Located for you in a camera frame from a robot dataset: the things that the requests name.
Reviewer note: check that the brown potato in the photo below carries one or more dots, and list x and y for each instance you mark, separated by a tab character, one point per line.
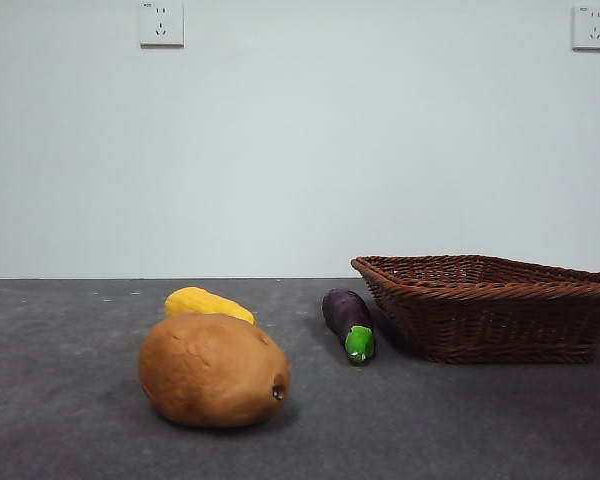
210	370

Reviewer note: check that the purple eggplant with green stem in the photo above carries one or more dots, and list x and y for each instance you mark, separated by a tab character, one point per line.
344	315

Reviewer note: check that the brown wicker basket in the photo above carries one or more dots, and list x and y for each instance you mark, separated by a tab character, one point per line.
480	320

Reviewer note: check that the white wall socket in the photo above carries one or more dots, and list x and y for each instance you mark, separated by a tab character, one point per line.
593	29
162	25

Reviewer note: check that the yellow corn cob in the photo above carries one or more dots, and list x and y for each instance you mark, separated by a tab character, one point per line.
200	301

